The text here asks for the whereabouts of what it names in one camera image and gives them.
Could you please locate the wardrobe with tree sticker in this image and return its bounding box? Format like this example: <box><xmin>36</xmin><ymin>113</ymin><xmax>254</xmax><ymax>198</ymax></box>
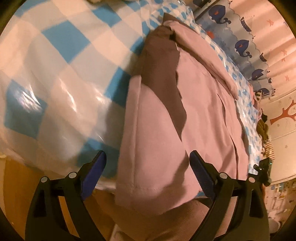
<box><xmin>261</xmin><ymin>89</ymin><xmax>296</xmax><ymax>184</ymax></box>

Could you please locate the pile of clothes at right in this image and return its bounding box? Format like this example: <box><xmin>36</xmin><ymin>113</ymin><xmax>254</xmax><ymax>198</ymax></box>
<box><xmin>253</xmin><ymin>89</ymin><xmax>277</xmax><ymax>163</ymax></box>

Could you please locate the whale pattern curtain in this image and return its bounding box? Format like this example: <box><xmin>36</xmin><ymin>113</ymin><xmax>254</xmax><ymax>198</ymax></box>
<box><xmin>193</xmin><ymin>1</ymin><xmax>295</xmax><ymax>97</ymax></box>

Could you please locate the pink and brown jacket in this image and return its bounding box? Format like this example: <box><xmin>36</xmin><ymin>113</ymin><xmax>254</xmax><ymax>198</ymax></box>
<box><xmin>115</xmin><ymin>14</ymin><xmax>249</xmax><ymax>215</ymax></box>

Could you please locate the blue white checkered bed cover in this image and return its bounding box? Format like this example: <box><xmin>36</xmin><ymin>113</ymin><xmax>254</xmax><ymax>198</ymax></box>
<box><xmin>1</xmin><ymin>1</ymin><xmax>261</xmax><ymax>191</ymax></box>

